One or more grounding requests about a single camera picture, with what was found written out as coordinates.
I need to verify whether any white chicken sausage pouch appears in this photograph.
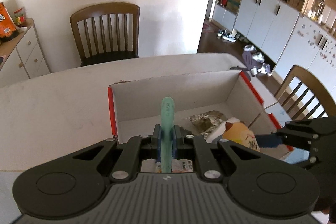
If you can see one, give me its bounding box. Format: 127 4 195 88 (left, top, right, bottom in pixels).
141 159 194 173

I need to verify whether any white wall cabinet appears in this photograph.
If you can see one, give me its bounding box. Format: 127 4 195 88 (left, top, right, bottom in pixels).
212 0 336 88

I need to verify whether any wooden chair far side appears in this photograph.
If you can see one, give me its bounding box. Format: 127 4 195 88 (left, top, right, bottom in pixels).
70 2 140 67

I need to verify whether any wooden chair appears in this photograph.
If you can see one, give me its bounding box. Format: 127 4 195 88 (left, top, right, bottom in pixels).
274 65 335 121
70 2 140 67

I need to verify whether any dark blue tissue pack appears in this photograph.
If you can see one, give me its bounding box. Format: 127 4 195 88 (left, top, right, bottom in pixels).
205 117 240 143

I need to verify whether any white drawer sideboard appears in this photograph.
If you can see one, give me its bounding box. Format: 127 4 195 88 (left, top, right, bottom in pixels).
0 18 51 88

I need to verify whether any teal green toothbrush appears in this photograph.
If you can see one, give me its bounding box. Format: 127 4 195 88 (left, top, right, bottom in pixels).
161 97 175 173

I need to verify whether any silver brown snack bag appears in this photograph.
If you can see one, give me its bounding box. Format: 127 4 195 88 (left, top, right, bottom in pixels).
188 110 225 138

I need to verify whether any purple phone stand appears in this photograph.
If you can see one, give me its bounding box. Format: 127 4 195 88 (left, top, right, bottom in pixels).
230 52 272 77

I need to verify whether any wooden chair right side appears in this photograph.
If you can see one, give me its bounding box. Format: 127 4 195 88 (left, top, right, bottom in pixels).
274 65 335 121

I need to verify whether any orange snack bag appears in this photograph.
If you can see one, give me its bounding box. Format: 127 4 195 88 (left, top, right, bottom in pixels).
0 2 18 42

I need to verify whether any red cardboard box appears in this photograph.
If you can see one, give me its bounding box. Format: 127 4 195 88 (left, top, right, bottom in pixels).
108 71 280 143

